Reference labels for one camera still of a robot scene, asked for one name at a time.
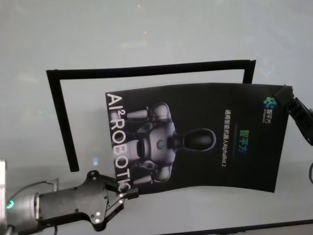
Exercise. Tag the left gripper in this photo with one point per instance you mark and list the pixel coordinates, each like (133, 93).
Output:
(73, 200)

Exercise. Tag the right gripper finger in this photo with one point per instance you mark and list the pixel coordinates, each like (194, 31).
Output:
(304, 126)
(283, 96)

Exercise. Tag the black robot print poster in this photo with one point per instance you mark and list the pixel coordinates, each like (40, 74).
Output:
(207, 110)

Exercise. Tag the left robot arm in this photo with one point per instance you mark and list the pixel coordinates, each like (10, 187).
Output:
(24, 205)

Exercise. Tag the short black tape strip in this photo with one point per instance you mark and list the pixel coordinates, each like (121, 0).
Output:
(249, 76)
(64, 122)

